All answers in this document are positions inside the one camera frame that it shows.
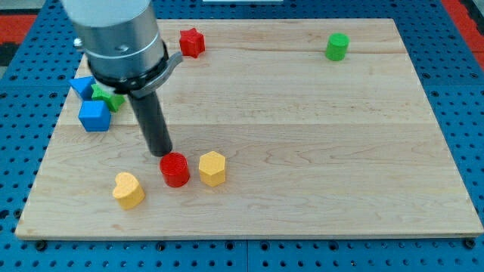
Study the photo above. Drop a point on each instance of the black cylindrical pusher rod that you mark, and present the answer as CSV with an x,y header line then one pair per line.
x,y
150,118

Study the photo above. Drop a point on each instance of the blue triangle block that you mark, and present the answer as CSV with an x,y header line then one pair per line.
x,y
83,87

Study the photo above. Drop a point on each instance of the yellow heart block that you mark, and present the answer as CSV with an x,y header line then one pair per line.
x,y
128,192

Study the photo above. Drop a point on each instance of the yellow hexagon block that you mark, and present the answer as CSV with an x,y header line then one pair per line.
x,y
212,169

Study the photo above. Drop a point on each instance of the green star block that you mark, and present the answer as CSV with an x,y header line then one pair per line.
x,y
113,101

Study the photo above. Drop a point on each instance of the red star block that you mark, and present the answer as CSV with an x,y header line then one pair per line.
x,y
191,42

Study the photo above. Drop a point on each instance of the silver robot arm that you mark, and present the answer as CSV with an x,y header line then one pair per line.
x,y
121,40

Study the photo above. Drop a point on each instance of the blue cube block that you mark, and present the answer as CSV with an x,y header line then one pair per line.
x,y
94,116

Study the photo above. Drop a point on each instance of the wooden board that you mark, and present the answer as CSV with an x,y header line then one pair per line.
x,y
314,149

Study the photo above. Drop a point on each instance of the green cylinder block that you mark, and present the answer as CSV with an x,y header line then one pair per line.
x,y
337,46

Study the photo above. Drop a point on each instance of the red cylinder block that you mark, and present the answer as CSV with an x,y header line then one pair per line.
x,y
174,169

